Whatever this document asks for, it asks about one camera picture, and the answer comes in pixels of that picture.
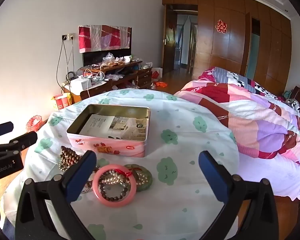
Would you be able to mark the patchwork quilt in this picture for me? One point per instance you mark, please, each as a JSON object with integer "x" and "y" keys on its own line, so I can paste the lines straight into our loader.
{"x": 252, "y": 115}

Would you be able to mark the white box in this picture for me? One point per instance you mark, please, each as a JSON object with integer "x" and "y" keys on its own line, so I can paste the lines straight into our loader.
{"x": 80, "y": 85}

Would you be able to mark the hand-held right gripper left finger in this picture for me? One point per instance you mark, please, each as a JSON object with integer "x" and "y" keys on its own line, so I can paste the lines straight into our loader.
{"x": 82, "y": 172}

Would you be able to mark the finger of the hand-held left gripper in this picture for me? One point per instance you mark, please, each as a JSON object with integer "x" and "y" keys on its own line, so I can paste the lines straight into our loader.
{"x": 2, "y": 129}
{"x": 25, "y": 139}

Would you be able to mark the red and yellow box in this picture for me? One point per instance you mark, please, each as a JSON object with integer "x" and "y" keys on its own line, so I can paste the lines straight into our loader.
{"x": 62, "y": 102}

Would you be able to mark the pink bangle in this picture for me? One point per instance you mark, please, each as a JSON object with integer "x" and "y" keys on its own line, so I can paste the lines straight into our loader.
{"x": 133, "y": 192}

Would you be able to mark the wooden television cabinet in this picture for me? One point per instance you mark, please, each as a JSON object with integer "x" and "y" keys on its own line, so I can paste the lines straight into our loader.
{"x": 142, "y": 76}

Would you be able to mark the clear plastic bag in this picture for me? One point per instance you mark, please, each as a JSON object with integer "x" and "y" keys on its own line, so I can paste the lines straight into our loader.
{"x": 108, "y": 58}

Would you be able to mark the silver bangle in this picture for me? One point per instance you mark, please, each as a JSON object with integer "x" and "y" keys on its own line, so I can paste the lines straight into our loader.
{"x": 88, "y": 188}

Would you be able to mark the white and red paper bag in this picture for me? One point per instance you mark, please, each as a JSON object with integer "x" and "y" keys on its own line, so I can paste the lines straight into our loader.
{"x": 156, "y": 73}

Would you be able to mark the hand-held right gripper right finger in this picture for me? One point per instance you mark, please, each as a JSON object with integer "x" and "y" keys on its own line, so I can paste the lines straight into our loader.
{"x": 212, "y": 175}

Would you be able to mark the pink rectangular tin box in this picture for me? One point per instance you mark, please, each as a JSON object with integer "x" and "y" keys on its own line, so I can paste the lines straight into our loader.
{"x": 107, "y": 148}

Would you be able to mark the black television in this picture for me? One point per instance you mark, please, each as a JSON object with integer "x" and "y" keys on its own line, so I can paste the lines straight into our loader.
{"x": 92, "y": 57}

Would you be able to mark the wall socket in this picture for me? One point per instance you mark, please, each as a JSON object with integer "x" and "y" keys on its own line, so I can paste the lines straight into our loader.
{"x": 68, "y": 37}

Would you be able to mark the red plastic bag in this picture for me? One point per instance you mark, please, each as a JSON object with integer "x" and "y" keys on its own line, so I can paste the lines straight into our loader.
{"x": 34, "y": 123}

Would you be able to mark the printed paper sheets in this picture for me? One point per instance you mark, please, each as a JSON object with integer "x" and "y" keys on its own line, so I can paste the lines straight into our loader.
{"x": 102, "y": 125}

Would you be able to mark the white cup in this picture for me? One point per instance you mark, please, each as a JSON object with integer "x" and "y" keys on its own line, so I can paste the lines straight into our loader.
{"x": 127, "y": 59}

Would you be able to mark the white bed sheet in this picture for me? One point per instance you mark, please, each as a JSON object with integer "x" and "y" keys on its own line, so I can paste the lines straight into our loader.
{"x": 277, "y": 177}

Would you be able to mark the orange plastic bag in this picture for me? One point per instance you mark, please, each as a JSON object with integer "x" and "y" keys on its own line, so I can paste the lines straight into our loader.
{"x": 161, "y": 84}

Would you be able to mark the red paper decoration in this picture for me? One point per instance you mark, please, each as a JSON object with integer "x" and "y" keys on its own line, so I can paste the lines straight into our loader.
{"x": 221, "y": 26}

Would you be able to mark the wooden wardrobe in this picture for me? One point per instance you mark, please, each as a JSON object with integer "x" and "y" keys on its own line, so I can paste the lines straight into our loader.
{"x": 222, "y": 55}

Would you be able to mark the green jade bangle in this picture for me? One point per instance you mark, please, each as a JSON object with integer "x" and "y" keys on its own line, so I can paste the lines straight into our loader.
{"x": 146, "y": 178}

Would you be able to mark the wooden door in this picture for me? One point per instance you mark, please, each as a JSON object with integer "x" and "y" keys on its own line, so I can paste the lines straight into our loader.
{"x": 168, "y": 42}

